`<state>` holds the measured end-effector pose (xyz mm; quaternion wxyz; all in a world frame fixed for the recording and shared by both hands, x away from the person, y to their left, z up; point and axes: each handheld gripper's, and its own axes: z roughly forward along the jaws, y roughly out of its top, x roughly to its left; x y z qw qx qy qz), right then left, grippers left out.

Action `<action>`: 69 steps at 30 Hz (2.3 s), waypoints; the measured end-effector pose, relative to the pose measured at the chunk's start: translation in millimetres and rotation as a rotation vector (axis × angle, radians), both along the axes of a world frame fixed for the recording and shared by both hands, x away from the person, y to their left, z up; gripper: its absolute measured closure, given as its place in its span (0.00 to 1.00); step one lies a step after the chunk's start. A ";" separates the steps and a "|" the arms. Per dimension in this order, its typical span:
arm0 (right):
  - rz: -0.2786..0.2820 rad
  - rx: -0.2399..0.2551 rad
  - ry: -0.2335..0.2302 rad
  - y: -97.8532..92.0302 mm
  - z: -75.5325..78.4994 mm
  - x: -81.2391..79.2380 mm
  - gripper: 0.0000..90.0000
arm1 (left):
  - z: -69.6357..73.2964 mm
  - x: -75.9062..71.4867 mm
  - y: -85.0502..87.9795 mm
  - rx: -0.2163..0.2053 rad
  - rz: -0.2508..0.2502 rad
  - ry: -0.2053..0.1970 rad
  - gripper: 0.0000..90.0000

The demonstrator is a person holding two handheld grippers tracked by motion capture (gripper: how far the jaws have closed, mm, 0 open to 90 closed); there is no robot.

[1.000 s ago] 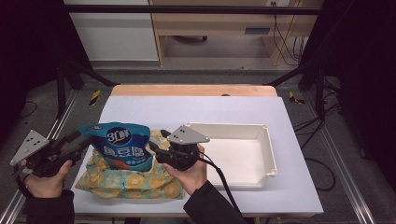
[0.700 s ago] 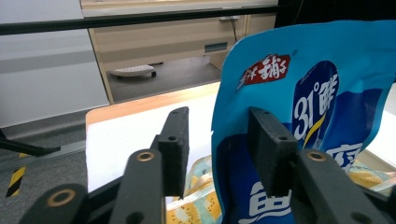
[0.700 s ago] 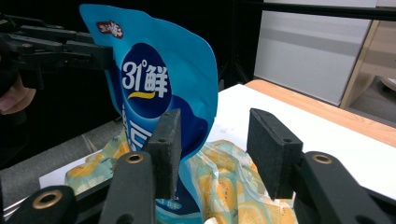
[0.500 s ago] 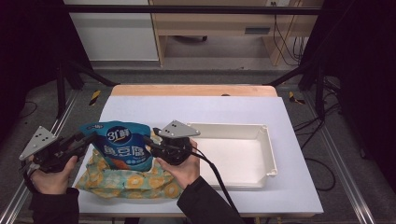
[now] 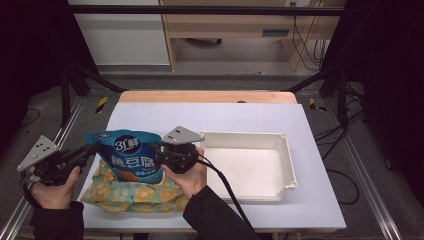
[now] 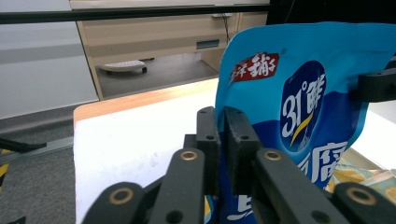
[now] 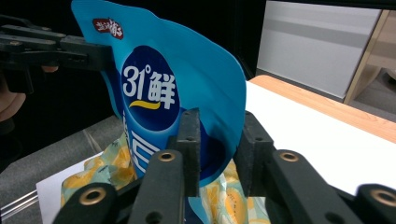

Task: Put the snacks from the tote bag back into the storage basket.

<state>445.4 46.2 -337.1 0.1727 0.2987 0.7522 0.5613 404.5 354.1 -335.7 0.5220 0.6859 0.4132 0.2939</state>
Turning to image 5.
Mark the person's right hand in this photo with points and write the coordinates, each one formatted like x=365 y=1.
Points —
x=193 y=181

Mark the blue snack packet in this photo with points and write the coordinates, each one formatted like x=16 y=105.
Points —
x=130 y=160

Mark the black horizontal frame bar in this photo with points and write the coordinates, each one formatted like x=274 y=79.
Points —
x=200 y=10

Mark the white table cover sheet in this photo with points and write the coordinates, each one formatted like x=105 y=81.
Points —
x=233 y=116

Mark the wooden table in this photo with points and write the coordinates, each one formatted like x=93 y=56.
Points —
x=200 y=96

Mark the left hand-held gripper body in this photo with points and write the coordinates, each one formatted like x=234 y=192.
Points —
x=38 y=153

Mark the white plastic tray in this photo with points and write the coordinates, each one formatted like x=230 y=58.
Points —
x=250 y=170

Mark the wooden desk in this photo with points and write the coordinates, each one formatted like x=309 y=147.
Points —
x=226 y=23

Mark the orange slice print bag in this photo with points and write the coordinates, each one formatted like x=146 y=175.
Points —
x=140 y=196

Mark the white cabinet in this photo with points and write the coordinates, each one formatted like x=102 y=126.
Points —
x=123 y=36

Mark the black metal stand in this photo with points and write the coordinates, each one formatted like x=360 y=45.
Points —
x=335 y=83
x=78 y=83

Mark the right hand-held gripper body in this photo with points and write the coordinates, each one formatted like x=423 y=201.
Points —
x=178 y=158

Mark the black curtain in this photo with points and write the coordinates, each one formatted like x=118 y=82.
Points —
x=30 y=50
x=390 y=83

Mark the person's left hand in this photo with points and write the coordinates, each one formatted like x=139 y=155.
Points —
x=53 y=196

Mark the aluminium rail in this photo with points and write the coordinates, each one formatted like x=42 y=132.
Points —
x=363 y=173
x=13 y=216

